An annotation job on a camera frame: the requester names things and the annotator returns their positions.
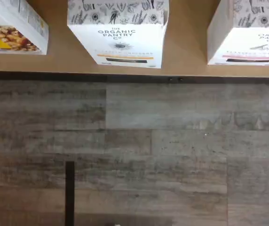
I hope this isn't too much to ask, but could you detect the white box yellow stripe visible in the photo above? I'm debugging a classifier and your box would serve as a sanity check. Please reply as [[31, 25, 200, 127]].
[[67, 0, 170, 69]]

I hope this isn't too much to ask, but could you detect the black metal shelf rack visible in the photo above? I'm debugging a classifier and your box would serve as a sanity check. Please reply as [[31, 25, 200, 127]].
[[0, 70, 269, 84]]

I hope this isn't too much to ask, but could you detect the brown particleboard shelf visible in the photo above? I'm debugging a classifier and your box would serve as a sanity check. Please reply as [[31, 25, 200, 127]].
[[0, 0, 269, 74]]

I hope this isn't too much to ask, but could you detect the white box pink stripe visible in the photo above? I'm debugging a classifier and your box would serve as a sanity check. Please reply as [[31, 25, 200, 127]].
[[206, 0, 269, 67]]

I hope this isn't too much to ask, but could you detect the white yellow granola box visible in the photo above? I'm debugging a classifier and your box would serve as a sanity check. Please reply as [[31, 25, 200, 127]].
[[0, 0, 49, 56]]

